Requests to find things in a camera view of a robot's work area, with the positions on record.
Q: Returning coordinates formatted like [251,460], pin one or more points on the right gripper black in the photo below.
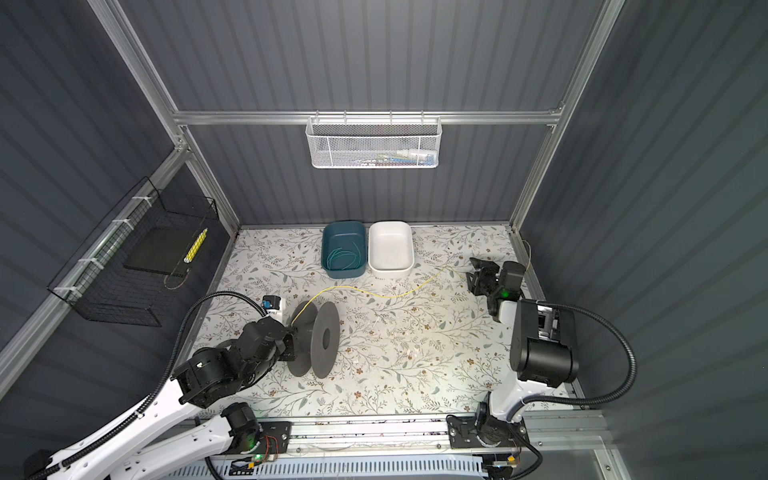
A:
[477,285]

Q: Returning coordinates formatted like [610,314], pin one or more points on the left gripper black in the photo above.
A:
[290,335]

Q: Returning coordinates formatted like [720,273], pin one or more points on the grey foam spool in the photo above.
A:
[317,339]

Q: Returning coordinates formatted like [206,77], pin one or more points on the white plastic tray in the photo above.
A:
[391,252]

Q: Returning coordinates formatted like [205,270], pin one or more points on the teal plastic tray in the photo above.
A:
[344,249]

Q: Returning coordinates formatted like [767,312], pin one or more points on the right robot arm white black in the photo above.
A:
[543,355]

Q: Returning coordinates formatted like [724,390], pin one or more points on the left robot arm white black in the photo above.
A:
[184,389]

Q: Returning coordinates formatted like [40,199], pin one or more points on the white vented cover strip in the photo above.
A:
[379,467]

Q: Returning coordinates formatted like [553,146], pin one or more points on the black flat pad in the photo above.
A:
[161,251]

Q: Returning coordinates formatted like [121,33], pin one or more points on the items in white basket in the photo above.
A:
[401,158]

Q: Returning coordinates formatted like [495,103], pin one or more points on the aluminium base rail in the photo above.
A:
[388,435]

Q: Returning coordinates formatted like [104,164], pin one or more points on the black wire wall basket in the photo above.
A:
[132,274]

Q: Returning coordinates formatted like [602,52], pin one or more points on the white wire wall basket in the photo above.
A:
[339,145]

